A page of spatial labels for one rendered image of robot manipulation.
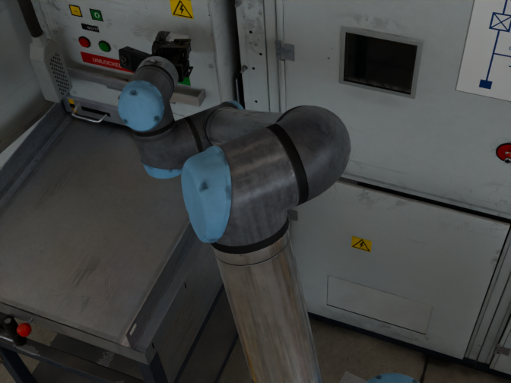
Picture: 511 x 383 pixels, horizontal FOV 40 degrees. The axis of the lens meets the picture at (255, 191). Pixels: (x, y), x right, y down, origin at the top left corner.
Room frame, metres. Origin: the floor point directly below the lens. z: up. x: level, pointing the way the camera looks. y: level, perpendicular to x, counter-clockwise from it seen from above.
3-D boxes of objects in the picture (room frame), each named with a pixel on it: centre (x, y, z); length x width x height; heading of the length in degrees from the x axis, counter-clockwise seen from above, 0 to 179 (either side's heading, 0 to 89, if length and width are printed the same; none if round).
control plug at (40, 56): (1.48, 0.51, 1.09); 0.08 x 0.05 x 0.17; 154
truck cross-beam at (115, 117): (1.46, 0.28, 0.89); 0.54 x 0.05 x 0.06; 64
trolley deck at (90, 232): (1.19, 0.41, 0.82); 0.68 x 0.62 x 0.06; 154
